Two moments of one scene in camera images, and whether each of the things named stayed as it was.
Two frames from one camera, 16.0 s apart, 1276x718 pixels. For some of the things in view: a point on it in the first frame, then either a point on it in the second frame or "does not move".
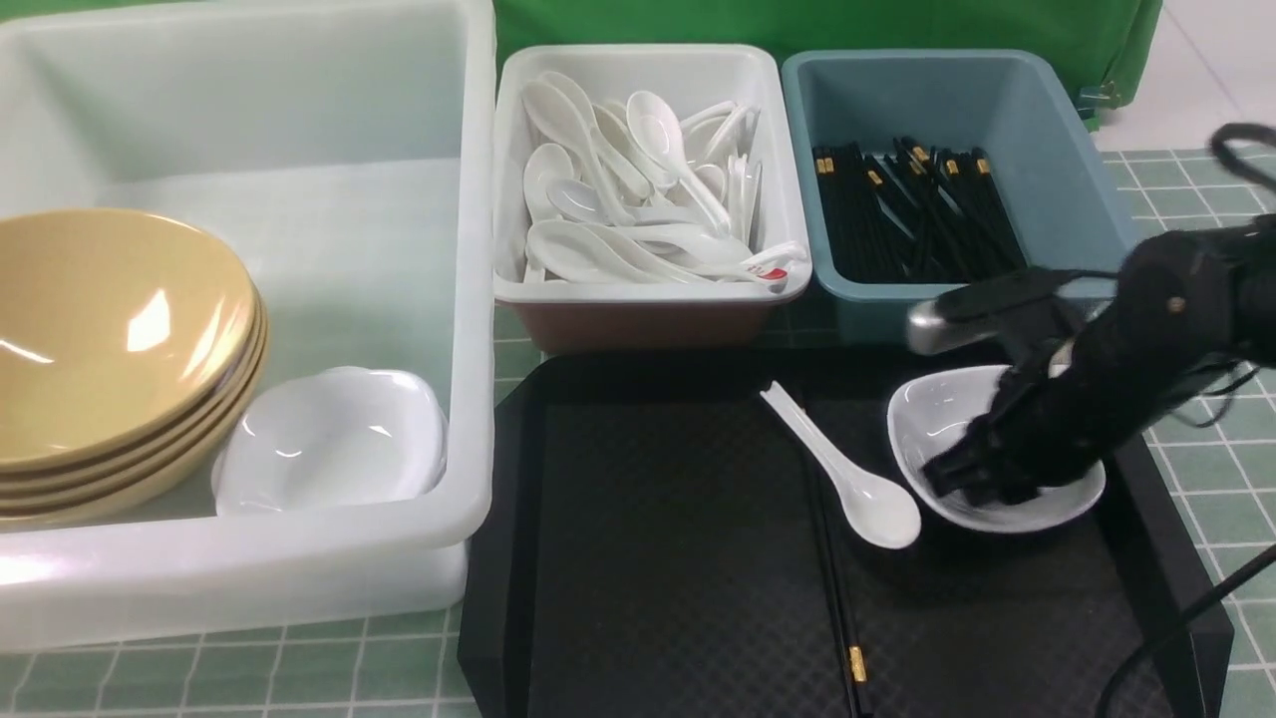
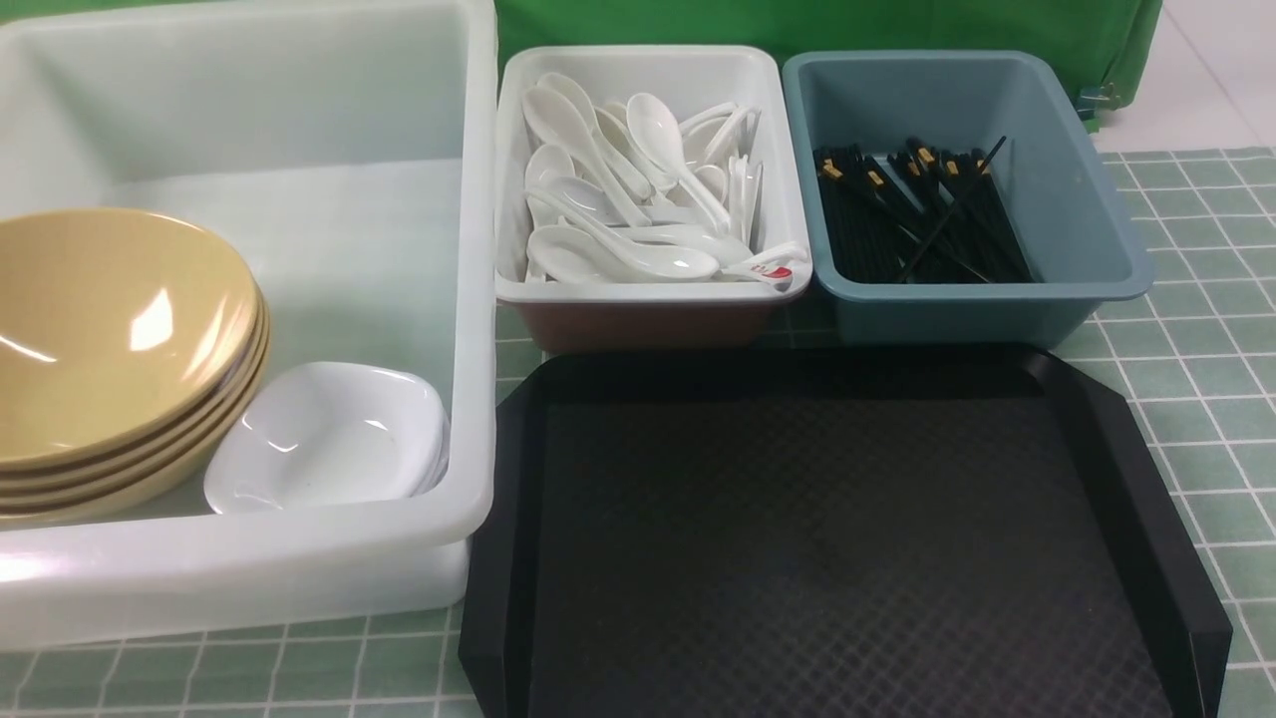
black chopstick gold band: (852, 644) -> (952, 213)
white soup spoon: (885, 514) -> (576, 246)
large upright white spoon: (658, 134) does not move
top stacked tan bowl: (115, 340) does not move
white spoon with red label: (771, 265) does not move
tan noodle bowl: (123, 335) does not move
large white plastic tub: (348, 148) does not move
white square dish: (930, 407) -> (329, 433)
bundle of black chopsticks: (918, 214) does not move
